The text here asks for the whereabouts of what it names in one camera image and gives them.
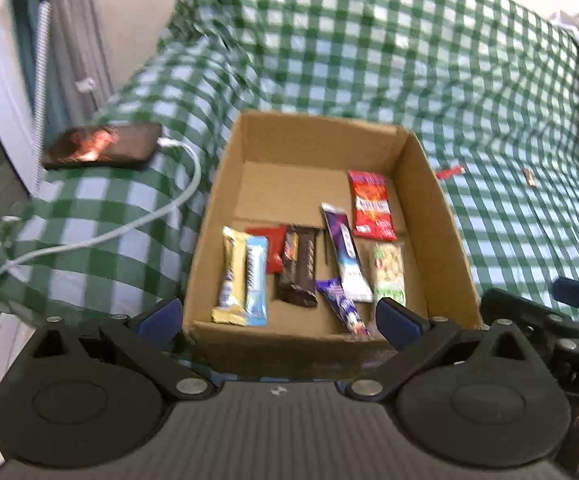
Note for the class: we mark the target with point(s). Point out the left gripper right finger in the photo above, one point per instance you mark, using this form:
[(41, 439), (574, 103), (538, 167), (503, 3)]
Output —
[(419, 345)]

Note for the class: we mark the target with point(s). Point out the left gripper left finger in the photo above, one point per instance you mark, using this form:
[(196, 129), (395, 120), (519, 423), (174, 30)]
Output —
[(143, 340)]

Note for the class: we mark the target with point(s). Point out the purple white snack bar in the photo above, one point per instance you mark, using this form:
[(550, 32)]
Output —
[(354, 283)]

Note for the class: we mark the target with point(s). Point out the red chip snack bag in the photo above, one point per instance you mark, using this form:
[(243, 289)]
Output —
[(372, 218)]

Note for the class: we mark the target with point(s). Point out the small brown red candy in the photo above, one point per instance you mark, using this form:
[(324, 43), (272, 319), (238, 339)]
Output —
[(530, 178)]

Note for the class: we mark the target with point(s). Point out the red stick snack packet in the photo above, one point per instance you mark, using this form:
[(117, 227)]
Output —
[(450, 172)]

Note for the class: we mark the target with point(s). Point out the blue white snack bar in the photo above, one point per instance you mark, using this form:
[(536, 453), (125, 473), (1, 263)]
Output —
[(256, 267)]

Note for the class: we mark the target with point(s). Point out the red square fortune snack packet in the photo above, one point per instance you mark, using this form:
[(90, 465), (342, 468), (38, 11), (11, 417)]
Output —
[(275, 236)]

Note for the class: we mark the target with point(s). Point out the green peanut snack packet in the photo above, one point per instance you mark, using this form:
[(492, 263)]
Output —
[(388, 272)]

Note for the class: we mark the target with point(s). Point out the yellow white snack bar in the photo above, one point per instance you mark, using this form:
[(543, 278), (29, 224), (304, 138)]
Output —
[(232, 293)]

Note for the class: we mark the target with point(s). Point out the small purple candy packet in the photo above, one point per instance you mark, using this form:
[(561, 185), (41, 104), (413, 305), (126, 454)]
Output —
[(342, 306)]

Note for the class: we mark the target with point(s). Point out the dark brown chocolate bar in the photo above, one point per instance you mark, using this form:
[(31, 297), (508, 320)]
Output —
[(296, 282)]

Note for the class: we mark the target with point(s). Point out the cardboard box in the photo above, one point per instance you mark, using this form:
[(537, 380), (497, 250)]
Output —
[(280, 169)]

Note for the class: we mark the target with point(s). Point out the black smartphone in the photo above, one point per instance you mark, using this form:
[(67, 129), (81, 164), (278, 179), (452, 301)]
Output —
[(125, 145)]

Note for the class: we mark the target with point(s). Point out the grey curtain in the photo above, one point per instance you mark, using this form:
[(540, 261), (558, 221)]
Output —
[(79, 80)]

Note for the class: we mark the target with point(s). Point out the black white floor lamp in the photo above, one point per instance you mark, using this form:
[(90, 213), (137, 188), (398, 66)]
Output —
[(40, 95)]

